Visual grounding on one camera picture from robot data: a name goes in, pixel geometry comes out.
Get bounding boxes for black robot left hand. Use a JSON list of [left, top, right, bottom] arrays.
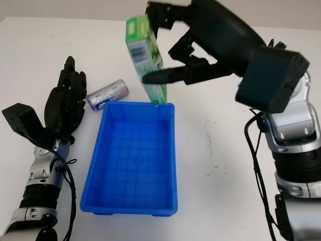
[[44, 56, 87, 139]]

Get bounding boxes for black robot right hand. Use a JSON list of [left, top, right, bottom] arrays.
[[142, 0, 267, 86]]

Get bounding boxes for green toothpaste box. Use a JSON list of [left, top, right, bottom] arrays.
[[125, 15, 168, 106]]

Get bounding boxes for blue plastic tray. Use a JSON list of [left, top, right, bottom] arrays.
[[79, 101, 179, 217]]

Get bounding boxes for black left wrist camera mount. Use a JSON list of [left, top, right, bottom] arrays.
[[2, 102, 55, 148]]

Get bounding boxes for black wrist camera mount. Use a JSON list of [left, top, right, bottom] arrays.
[[235, 46, 309, 114], [2, 102, 55, 148]]

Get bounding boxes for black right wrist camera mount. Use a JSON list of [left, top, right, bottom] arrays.
[[235, 46, 309, 114]]

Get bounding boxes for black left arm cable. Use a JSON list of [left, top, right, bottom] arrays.
[[49, 148, 77, 241]]

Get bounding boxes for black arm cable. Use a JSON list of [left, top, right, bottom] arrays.
[[49, 148, 77, 241], [244, 107, 279, 241]]

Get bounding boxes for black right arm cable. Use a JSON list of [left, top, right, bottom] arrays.
[[244, 107, 279, 241]]

